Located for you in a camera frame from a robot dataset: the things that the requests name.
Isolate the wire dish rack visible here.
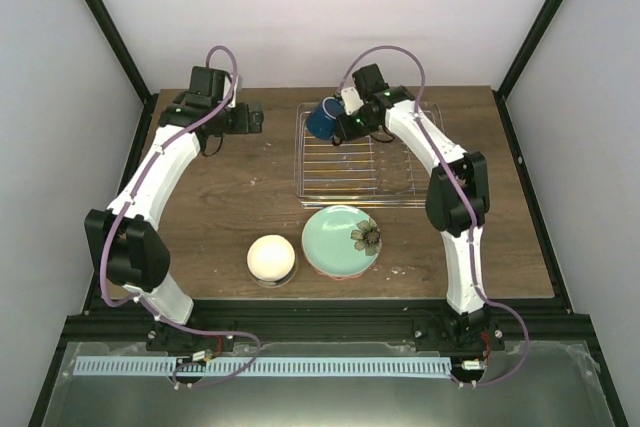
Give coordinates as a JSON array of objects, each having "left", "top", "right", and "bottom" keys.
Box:
[{"left": 294, "top": 103, "right": 429, "bottom": 210}]

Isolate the orange scalloped plate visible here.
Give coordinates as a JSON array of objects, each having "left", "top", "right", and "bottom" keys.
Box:
[{"left": 313, "top": 267, "right": 365, "bottom": 281}]

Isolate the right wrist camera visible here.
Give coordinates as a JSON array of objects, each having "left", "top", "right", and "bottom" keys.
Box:
[{"left": 340, "top": 86, "right": 364, "bottom": 115}]

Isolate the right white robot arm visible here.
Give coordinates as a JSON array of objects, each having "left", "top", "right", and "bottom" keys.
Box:
[{"left": 331, "top": 64, "right": 490, "bottom": 350}]

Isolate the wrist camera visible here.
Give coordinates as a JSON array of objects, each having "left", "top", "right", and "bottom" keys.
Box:
[
  {"left": 228, "top": 74, "right": 243, "bottom": 109},
  {"left": 340, "top": 86, "right": 364, "bottom": 115}
]

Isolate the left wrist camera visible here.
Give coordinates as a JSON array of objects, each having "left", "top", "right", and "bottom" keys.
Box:
[{"left": 228, "top": 74, "right": 243, "bottom": 109}]

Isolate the black aluminium frame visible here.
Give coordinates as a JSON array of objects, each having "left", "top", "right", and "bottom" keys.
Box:
[{"left": 29, "top": 0, "right": 628, "bottom": 426}]

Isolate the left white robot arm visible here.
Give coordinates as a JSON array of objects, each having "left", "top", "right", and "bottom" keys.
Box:
[{"left": 84, "top": 66, "right": 264, "bottom": 351}]

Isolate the teal flower plate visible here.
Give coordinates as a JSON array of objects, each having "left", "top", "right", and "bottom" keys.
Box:
[{"left": 301, "top": 205, "right": 382, "bottom": 275}]

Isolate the blue enamel mug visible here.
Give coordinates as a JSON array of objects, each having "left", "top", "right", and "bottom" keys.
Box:
[{"left": 306, "top": 96, "right": 344, "bottom": 141}]

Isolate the white upturned bowl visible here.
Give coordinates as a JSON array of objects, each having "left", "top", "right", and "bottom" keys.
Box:
[{"left": 247, "top": 235, "right": 295, "bottom": 280}]

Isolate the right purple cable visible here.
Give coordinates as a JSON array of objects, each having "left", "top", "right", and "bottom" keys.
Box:
[{"left": 339, "top": 44, "right": 531, "bottom": 389}]

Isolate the light blue slotted strip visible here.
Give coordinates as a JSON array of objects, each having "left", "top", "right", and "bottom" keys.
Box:
[{"left": 73, "top": 356, "right": 452, "bottom": 379}]

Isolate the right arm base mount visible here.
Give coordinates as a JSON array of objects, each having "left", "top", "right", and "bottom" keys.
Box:
[{"left": 411, "top": 316, "right": 505, "bottom": 355}]

